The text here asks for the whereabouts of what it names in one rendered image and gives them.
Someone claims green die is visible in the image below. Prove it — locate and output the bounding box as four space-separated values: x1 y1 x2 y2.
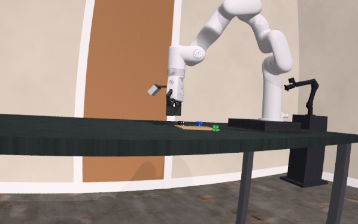
213 125 219 132

